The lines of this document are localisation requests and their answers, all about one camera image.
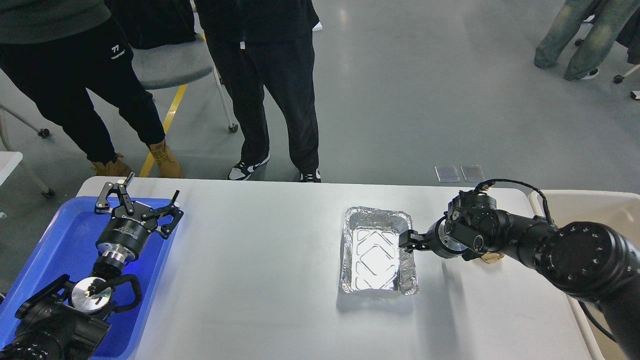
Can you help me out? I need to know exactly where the person in black sneakers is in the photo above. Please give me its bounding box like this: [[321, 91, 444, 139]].
[[194, 0, 322, 183]]

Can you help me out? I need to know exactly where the beige plastic bin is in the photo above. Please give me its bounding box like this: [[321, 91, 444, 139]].
[[543, 189, 640, 360]]

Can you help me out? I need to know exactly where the blue plastic tray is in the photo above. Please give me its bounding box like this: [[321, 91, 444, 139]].
[[0, 196, 174, 360]]

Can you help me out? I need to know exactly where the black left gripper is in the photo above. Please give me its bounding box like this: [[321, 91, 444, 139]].
[[94, 171, 184, 262]]

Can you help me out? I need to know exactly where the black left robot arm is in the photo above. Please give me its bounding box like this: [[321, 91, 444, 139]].
[[1, 174, 184, 360]]

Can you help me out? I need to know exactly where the rolling chair base right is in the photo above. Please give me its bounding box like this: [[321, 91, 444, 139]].
[[612, 64, 640, 101]]

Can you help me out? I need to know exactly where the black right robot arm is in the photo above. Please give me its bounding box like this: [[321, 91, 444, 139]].
[[398, 178, 640, 360]]

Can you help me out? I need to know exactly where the white side table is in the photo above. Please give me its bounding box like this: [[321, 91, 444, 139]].
[[0, 150, 23, 186]]

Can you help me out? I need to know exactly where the person in green jeans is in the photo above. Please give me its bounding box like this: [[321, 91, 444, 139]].
[[533, 0, 640, 82]]

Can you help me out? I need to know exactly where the floor plate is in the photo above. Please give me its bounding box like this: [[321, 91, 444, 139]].
[[460, 165, 487, 183], [434, 165, 461, 183]]

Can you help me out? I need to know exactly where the left floor plate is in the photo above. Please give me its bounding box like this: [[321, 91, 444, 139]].
[[434, 165, 461, 183]]

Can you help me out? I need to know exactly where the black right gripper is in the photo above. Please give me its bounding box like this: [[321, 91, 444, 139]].
[[398, 216, 468, 259]]

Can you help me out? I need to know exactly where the grey rolling chair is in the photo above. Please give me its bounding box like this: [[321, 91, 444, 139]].
[[131, 0, 239, 134]]

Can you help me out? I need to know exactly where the crumpled brown paper ball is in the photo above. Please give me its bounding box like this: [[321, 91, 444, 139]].
[[480, 251, 505, 264]]

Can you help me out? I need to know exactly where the right floor plate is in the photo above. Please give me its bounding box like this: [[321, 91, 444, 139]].
[[460, 165, 487, 183]]

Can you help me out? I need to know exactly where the person in tan boots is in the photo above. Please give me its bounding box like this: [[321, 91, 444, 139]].
[[0, 0, 184, 179]]

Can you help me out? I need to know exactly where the aluminium foil tray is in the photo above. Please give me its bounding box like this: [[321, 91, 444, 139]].
[[339, 206, 419, 296]]

